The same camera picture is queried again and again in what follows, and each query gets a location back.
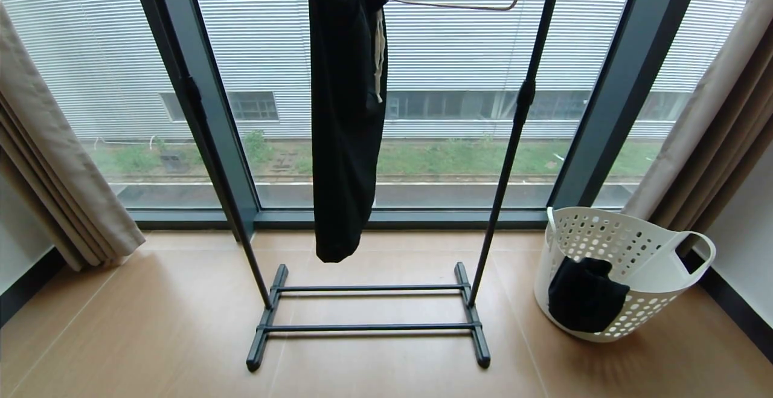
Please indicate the black shorts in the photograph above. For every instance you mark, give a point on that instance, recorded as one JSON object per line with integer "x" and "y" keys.
{"x": 344, "y": 144}

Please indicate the black garment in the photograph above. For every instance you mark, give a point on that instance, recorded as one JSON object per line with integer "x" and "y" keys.
{"x": 586, "y": 295}

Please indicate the black clothes rack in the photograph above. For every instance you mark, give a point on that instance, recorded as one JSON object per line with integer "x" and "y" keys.
{"x": 513, "y": 132}

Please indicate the white laundry basket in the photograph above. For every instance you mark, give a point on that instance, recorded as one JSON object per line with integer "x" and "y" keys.
{"x": 658, "y": 271}

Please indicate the window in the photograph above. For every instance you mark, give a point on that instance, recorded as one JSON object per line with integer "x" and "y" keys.
{"x": 453, "y": 54}

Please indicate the beige curtain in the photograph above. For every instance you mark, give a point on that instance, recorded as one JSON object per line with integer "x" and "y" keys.
{"x": 712, "y": 126}
{"x": 54, "y": 162}

